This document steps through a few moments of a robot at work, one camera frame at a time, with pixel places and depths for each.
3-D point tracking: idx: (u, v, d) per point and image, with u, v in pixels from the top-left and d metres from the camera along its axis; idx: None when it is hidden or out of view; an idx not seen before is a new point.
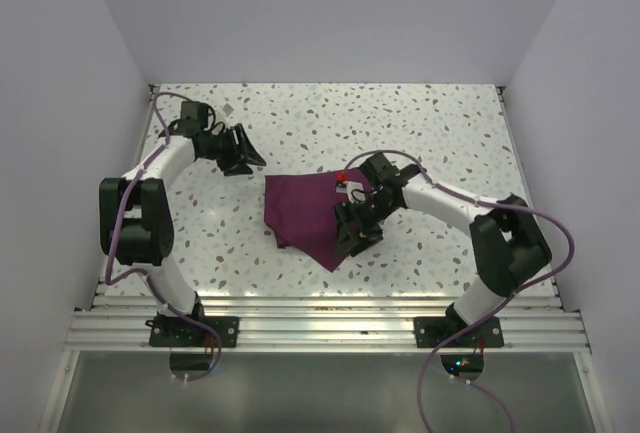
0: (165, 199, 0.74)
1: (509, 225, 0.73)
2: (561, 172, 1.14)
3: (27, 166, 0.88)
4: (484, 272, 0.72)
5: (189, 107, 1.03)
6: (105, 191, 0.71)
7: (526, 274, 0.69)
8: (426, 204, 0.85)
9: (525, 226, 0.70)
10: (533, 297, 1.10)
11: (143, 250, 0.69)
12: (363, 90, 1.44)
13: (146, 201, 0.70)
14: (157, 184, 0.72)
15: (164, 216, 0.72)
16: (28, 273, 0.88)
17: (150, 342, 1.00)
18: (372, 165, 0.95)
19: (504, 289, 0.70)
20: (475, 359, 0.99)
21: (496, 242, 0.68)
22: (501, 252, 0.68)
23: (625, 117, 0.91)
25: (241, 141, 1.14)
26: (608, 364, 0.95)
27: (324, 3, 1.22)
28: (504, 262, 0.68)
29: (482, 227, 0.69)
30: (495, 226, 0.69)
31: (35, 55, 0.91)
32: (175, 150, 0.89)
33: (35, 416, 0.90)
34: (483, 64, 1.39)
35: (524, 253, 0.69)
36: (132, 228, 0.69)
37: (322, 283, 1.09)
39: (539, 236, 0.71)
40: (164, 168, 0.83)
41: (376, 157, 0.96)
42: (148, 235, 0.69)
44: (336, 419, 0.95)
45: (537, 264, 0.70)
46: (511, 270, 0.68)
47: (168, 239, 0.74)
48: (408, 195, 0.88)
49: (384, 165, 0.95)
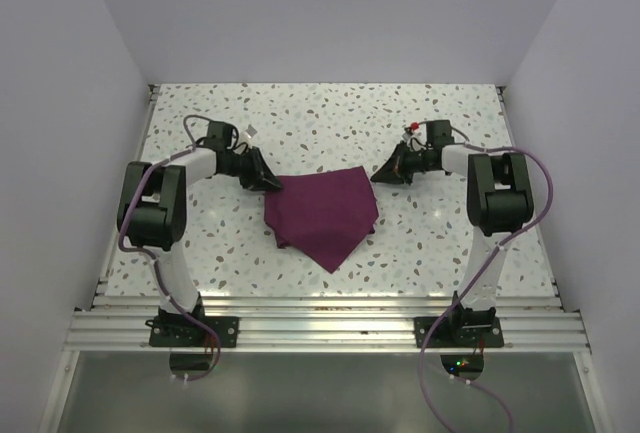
0: (184, 188, 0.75)
1: (507, 177, 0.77)
2: (560, 173, 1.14)
3: (28, 167, 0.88)
4: (470, 206, 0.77)
5: (215, 126, 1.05)
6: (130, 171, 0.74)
7: (503, 214, 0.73)
8: (454, 163, 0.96)
9: (517, 175, 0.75)
10: (533, 297, 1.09)
11: (155, 232, 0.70)
12: (363, 90, 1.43)
13: (167, 183, 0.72)
14: (180, 168, 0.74)
15: (180, 202, 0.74)
16: (28, 273, 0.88)
17: (150, 342, 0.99)
18: (435, 128, 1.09)
19: (479, 222, 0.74)
20: (475, 359, 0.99)
21: (483, 174, 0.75)
22: (484, 184, 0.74)
23: (625, 118, 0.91)
25: (260, 163, 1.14)
26: (607, 363, 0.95)
27: (324, 3, 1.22)
28: (484, 194, 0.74)
29: (477, 157, 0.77)
30: (487, 162, 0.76)
31: (35, 56, 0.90)
32: (200, 157, 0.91)
33: (34, 416, 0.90)
34: (483, 65, 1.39)
35: (508, 195, 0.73)
36: (147, 209, 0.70)
37: (322, 283, 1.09)
39: (528, 188, 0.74)
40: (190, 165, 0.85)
41: (441, 122, 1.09)
42: (163, 215, 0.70)
44: (335, 419, 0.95)
45: (519, 211, 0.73)
46: (487, 201, 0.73)
47: (181, 226, 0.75)
48: (443, 152, 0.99)
49: (444, 132, 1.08)
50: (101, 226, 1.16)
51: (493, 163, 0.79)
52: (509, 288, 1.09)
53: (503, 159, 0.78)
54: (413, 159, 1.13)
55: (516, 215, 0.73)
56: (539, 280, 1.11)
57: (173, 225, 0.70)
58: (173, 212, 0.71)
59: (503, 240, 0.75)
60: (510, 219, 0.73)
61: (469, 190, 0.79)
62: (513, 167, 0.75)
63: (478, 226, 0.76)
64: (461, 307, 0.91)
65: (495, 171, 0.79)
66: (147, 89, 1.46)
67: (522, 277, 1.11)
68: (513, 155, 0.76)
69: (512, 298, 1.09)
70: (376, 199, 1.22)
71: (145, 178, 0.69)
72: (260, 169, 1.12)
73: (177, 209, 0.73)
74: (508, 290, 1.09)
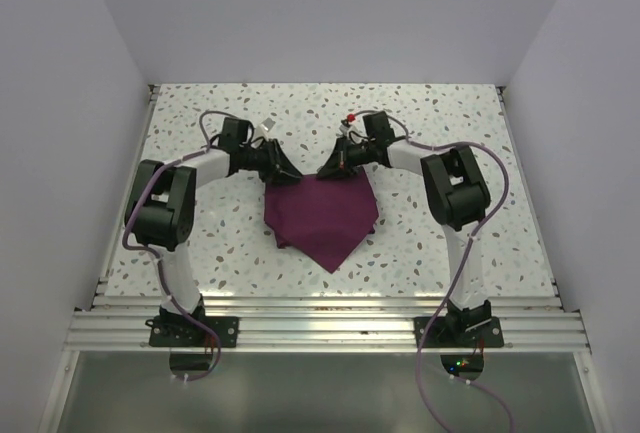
0: (193, 190, 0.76)
1: (460, 170, 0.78)
2: (560, 173, 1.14)
3: (27, 167, 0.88)
4: (433, 205, 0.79)
5: (231, 123, 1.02)
6: (143, 169, 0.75)
7: (466, 209, 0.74)
8: (404, 161, 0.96)
9: (469, 165, 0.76)
10: (533, 297, 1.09)
11: (159, 229, 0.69)
12: (363, 90, 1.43)
13: (177, 184, 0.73)
14: (191, 170, 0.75)
15: (188, 203, 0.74)
16: (28, 273, 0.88)
17: (150, 342, 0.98)
18: (373, 122, 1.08)
19: (447, 221, 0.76)
20: (475, 359, 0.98)
21: (438, 174, 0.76)
22: (442, 184, 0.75)
23: (625, 117, 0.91)
25: (276, 155, 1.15)
26: (607, 363, 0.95)
27: (323, 3, 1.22)
28: (444, 193, 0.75)
29: (428, 161, 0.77)
30: (439, 162, 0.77)
31: (34, 56, 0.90)
32: (214, 159, 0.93)
33: (34, 416, 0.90)
34: (483, 64, 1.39)
35: (465, 189, 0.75)
36: (156, 208, 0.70)
37: (322, 283, 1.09)
39: (481, 177, 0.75)
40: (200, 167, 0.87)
41: (377, 115, 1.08)
42: (169, 215, 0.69)
44: (335, 419, 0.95)
45: (479, 201, 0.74)
46: (448, 199, 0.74)
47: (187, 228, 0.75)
48: (389, 153, 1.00)
49: (384, 125, 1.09)
50: (101, 226, 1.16)
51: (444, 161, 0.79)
52: (509, 288, 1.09)
53: (451, 155, 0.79)
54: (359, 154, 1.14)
55: (477, 205, 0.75)
56: (539, 280, 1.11)
57: (179, 225, 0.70)
58: (180, 213, 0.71)
59: (474, 229, 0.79)
60: (473, 209, 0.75)
61: (429, 191, 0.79)
62: (464, 161, 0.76)
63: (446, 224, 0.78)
64: (457, 309, 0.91)
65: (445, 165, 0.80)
66: (147, 89, 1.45)
67: (522, 277, 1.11)
68: (461, 151, 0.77)
69: (512, 298, 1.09)
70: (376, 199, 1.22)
71: (155, 176, 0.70)
72: (276, 162, 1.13)
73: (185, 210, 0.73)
74: (508, 290, 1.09)
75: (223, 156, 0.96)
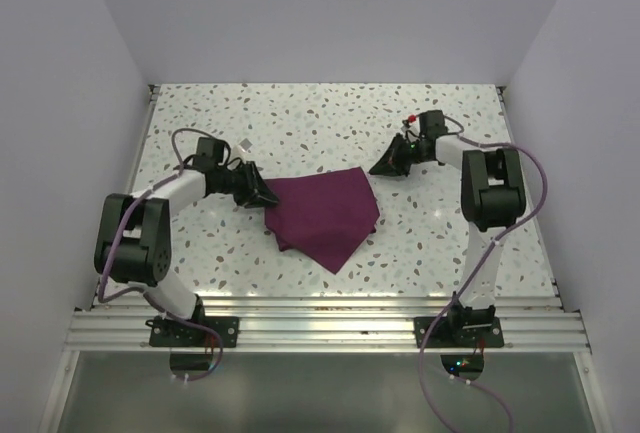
0: (166, 222, 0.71)
1: (501, 173, 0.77)
2: (560, 173, 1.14)
3: (27, 167, 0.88)
4: (464, 201, 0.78)
5: (207, 143, 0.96)
6: (109, 206, 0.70)
7: (496, 211, 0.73)
8: (451, 156, 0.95)
9: (510, 169, 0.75)
10: (533, 297, 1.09)
11: (136, 269, 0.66)
12: (363, 90, 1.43)
13: (147, 220, 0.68)
14: (162, 203, 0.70)
15: (163, 236, 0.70)
16: (28, 273, 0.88)
17: (150, 342, 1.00)
18: (427, 119, 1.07)
19: (474, 218, 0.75)
20: (475, 359, 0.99)
21: (476, 172, 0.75)
22: (479, 182, 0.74)
23: (625, 117, 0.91)
25: (254, 178, 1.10)
26: (607, 364, 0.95)
27: (324, 3, 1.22)
28: (479, 191, 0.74)
29: (471, 154, 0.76)
30: (481, 159, 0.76)
31: (34, 55, 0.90)
32: (188, 183, 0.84)
33: (35, 417, 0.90)
34: (483, 64, 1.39)
35: (501, 191, 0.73)
36: (128, 248, 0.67)
37: (322, 283, 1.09)
39: (520, 183, 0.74)
40: (175, 193, 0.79)
41: (433, 113, 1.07)
42: (143, 256, 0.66)
44: (336, 419, 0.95)
45: (513, 205, 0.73)
46: (481, 197, 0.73)
47: (165, 260, 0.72)
48: (437, 145, 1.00)
49: (437, 123, 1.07)
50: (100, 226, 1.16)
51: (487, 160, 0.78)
52: (509, 288, 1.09)
53: (496, 156, 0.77)
54: (406, 152, 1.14)
55: (508, 210, 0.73)
56: (539, 280, 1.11)
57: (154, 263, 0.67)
58: (155, 251, 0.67)
59: (500, 234, 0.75)
60: (503, 213, 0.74)
61: (464, 185, 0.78)
62: (507, 163, 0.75)
63: (472, 220, 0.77)
64: (461, 304, 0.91)
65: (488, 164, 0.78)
66: (147, 89, 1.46)
67: (522, 277, 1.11)
68: (507, 152, 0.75)
69: (512, 299, 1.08)
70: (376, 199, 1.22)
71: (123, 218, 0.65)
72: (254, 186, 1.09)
73: (160, 245, 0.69)
74: (508, 290, 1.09)
75: (201, 176, 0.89)
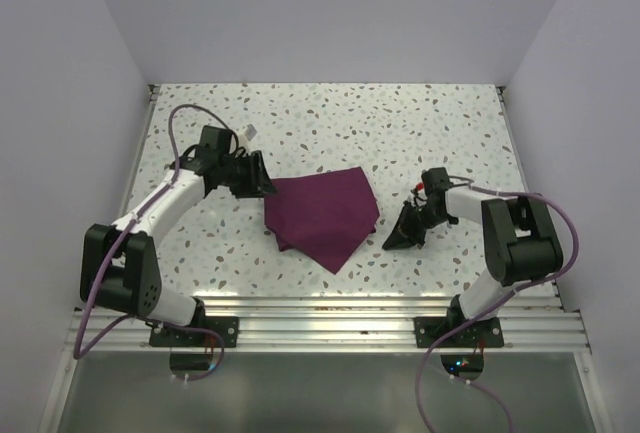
0: (152, 258, 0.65)
1: (527, 223, 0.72)
2: (561, 174, 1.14)
3: (28, 167, 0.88)
4: (489, 255, 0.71)
5: (211, 132, 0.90)
6: (91, 239, 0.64)
7: (529, 268, 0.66)
8: (461, 209, 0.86)
9: (538, 218, 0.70)
10: (533, 297, 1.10)
11: (123, 307, 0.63)
12: (363, 90, 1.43)
13: (129, 261, 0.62)
14: (146, 240, 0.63)
15: (149, 272, 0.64)
16: (27, 273, 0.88)
17: (150, 342, 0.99)
18: (431, 176, 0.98)
19: (502, 274, 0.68)
20: (475, 359, 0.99)
21: (502, 223, 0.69)
22: (506, 235, 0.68)
23: (626, 117, 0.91)
25: (258, 171, 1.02)
26: (607, 364, 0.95)
27: (324, 2, 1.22)
28: (507, 245, 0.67)
29: (491, 204, 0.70)
30: (505, 208, 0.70)
31: (35, 55, 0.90)
32: (180, 195, 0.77)
33: (34, 417, 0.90)
34: (483, 64, 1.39)
35: (532, 246, 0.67)
36: (111, 287, 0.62)
37: (322, 283, 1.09)
39: (552, 235, 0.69)
40: (162, 215, 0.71)
41: (436, 169, 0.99)
42: (127, 299, 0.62)
44: (336, 419, 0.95)
45: (546, 261, 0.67)
46: (510, 252, 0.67)
47: (155, 291, 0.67)
48: (447, 197, 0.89)
49: (443, 179, 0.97)
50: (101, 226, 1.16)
51: (510, 207, 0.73)
52: None
53: (519, 203, 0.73)
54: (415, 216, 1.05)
55: (541, 267, 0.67)
56: None
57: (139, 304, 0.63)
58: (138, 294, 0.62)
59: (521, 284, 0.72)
60: (536, 269, 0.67)
61: (486, 238, 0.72)
62: (534, 212, 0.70)
63: (497, 278, 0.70)
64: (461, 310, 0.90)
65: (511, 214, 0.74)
66: (147, 89, 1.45)
67: None
68: (533, 201, 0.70)
69: (512, 299, 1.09)
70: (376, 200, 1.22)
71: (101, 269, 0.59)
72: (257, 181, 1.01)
73: (146, 284, 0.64)
74: None
75: (200, 178, 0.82)
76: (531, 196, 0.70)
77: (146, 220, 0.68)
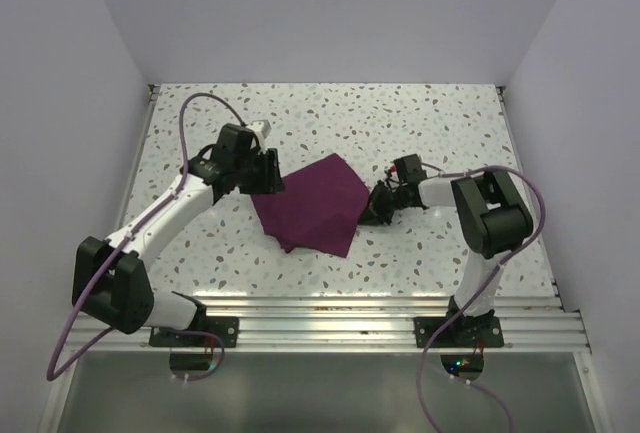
0: (143, 279, 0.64)
1: (496, 197, 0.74)
2: (561, 173, 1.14)
3: (27, 166, 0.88)
4: (467, 232, 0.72)
5: (229, 135, 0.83)
6: (83, 252, 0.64)
7: (505, 236, 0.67)
8: (437, 195, 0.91)
9: (507, 189, 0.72)
10: (533, 297, 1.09)
11: (110, 322, 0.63)
12: (363, 90, 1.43)
13: (117, 281, 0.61)
14: (135, 266, 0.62)
15: (139, 292, 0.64)
16: (27, 273, 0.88)
17: (150, 342, 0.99)
18: (405, 164, 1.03)
19: (482, 247, 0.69)
20: (475, 359, 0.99)
21: (472, 198, 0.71)
22: (477, 208, 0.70)
23: (626, 117, 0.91)
25: (272, 170, 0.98)
26: (607, 364, 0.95)
27: (324, 3, 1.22)
28: (479, 217, 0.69)
29: (459, 184, 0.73)
30: (472, 184, 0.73)
31: (35, 55, 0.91)
32: (186, 205, 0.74)
33: (34, 416, 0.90)
34: (483, 64, 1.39)
35: (505, 214, 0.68)
36: (99, 302, 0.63)
37: (322, 283, 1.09)
39: (522, 202, 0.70)
40: (159, 230, 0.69)
41: (410, 157, 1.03)
42: (114, 314, 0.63)
44: (336, 418, 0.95)
45: (520, 227, 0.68)
46: (484, 221, 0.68)
47: (145, 308, 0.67)
48: (420, 188, 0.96)
49: (415, 167, 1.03)
50: (100, 227, 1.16)
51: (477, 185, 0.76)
52: (508, 288, 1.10)
53: (485, 179, 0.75)
54: (387, 199, 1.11)
55: (517, 233, 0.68)
56: (539, 279, 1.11)
57: (126, 320, 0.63)
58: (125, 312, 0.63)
59: (503, 257, 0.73)
60: (512, 236, 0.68)
61: (462, 217, 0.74)
62: (500, 184, 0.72)
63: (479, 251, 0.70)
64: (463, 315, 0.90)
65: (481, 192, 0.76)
66: (147, 89, 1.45)
67: (522, 277, 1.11)
68: (496, 173, 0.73)
69: (512, 299, 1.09)
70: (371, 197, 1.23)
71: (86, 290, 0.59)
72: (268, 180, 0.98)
73: (133, 304, 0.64)
74: (508, 289, 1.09)
75: (210, 188, 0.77)
76: (494, 170, 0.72)
77: (140, 237, 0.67)
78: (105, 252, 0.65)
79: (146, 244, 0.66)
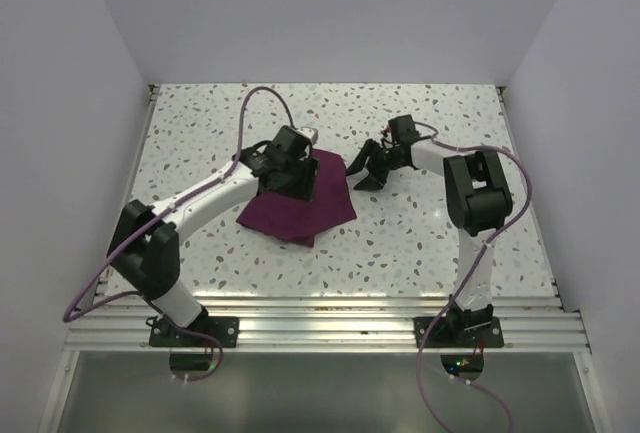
0: (174, 249, 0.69)
1: (483, 175, 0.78)
2: (560, 173, 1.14)
3: (27, 166, 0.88)
4: (451, 206, 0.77)
5: (285, 135, 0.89)
6: (128, 212, 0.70)
7: (486, 216, 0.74)
8: (427, 160, 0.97)
9: (493, 170, 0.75)
10: (533, 297, 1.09)
11: (135, 281, 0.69)
12: (363, 90, 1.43)
13: (149, 247, 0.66)
14: (170, 236, 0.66)
15: (168, 260, 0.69)
16: (27, 273, 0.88)
17: (150, 342, 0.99)
18: (398, 125, 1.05)
19: (464, 224, 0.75)
20: (475, 359, 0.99)
21: (460, 176, 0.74)
22: (464, 186, 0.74)
23: (626, 117, 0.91)
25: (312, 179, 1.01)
26: (607, 364, 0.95)
27: (324, 2, 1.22)
28: (464, 196, 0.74)
29: (450, 161, 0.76)
30: (463, 162, 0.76)
31: (35, 55, 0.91)
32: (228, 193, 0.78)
33: (34, 416, 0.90)
34: (483, 64, 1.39)
35: (489, 194, 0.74)
36: (128, 261, 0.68)
37: (322, 283, 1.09)
39: (505, 184, 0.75)
40: (200, 208, 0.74)
41: (404, 118, 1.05)
42: (140, 276, 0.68)
44: (336, 419, 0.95)
45: (500, 208, 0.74)
46: (468, 202, 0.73)
47: (171, 277, 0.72)
48: (414, 148, 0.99)
49: (409, 127, 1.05)
50: (100, 226, 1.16)
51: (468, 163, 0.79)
52: (509, 288, 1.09)
53: (476, 158, 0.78)
54: (381, 159, 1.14)
55: (496, 212, 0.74)
56: (538, 279, 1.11)
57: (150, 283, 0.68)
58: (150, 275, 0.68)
59: (491, 235, 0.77)
60: (492, 216, 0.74)
61: (448, 191, 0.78)
62: (488, 164, 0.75)
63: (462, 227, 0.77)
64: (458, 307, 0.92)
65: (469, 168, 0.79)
66: (147, 89, 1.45)
67: (522, 277, 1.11)
68: (486, 154, 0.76)
69: (512, 299, 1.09)
70: (368, 193, 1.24)
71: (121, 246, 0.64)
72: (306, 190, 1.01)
73: (160, 271, 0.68)
74: (508, 289, 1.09)
75: (255, 180, 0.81)
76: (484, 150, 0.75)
77: (181, 211, 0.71)
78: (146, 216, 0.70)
79: (185, 219, 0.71)
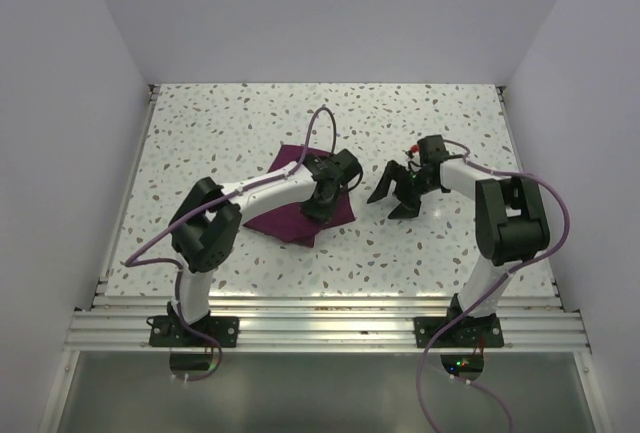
0: (233, 231, 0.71)
1: (518, 202, 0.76)
2: (560, 173, 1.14)
3: (28, 167, 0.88)
4: (481, 233, 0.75)
5: (345, 157, 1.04)
6: (199, 188, 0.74)
7: (517, 248, 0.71)
8: (455, 182, 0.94)
9: (529, 199, 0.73)
10: (533, 297, 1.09)
11: (190, 254, 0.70)
12: (363, 90, 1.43)
13: (214, 221, 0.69)
14: (234, 216, 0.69)
15: (226, 239, 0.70)
16: (27, 273, 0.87)
17: (150, 342, 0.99)
18: (427, 145, 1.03)
19: (491, 252, 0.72)
20: (475, 359, 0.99)
21: (494, 204, 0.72)
22: (496, 214, 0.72)
23: (625, 117, 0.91)
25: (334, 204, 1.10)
26: (607, 364, 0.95)
27: (323, 3, 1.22)
28: (496, 224, 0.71)
29: (484, 185, 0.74)
30: (497, 188, 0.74)
31: (35, 54, 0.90)
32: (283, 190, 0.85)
33: (34, 417, 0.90)
34: (483, 64, 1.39)
35: (522, 225, 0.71)
36: (190, 232, 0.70)
37: (321, 283, 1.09)
39: (542, 215, 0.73)
40: (262, 195, 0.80)
41: (433, 138, 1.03)
42: (198, 248, 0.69)
44: (335, 419, 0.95)
45: (535, 238, 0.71)
46: (499, 230, 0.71)
47: (220, 259, 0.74)
48: (442, 168, 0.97)
49: (438, 147, 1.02)
50: (100, 226, 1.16)
51: (503, 187, 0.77)
52: (509, 288, 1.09)
53: (512, 183, 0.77)
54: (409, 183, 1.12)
55: (529, 245, 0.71)
56: (538, 279, 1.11)
57: (204, 258, 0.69)
58: (207, 250, 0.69)
59: (512, 265, 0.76)
60: (523, 248, 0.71)
61: (478, 216, 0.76)
62: (525, 192, 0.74)
63: (488, 255, 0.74)
64: (468, 317, 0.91)
65: (504, 194, 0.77)
66: (147, 89, 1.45)
67: (522, 277, 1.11)
68: (524, 181, 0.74)
69: (512, 299, 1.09)
70: (367, 194, 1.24)
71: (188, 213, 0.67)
72: (323, 214, 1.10)
73: (215, 249, 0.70)
74: (508, 289, 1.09)
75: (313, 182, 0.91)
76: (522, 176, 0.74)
77: (246, 197, 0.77)
78: (215, 195, 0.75)
79: (249, 204, 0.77)
